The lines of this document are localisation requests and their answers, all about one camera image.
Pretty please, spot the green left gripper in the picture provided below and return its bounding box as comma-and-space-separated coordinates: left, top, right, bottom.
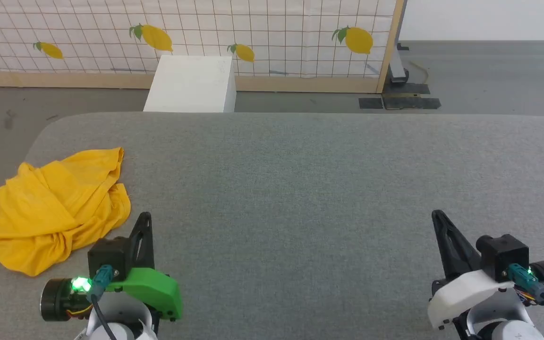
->
41, 212, 184, 324

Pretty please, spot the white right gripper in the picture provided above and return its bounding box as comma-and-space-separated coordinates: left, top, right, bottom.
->
427, 210, 544, 331

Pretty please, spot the yellow t-shirt garment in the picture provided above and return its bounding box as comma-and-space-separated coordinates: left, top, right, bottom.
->
0, 147, 132, 277

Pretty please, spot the white rectangular box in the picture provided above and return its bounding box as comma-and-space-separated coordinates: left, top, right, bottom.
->
143, 55, 237, 113

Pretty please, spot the grey metal stand foot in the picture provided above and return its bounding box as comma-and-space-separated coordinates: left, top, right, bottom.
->
388, 44, 410, 86

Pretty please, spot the lemon print grid panel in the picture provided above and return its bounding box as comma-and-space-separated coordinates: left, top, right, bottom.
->
0, 0, 398, 77

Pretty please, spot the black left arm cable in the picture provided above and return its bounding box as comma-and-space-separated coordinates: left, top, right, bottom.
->
85, 264, 120, 340

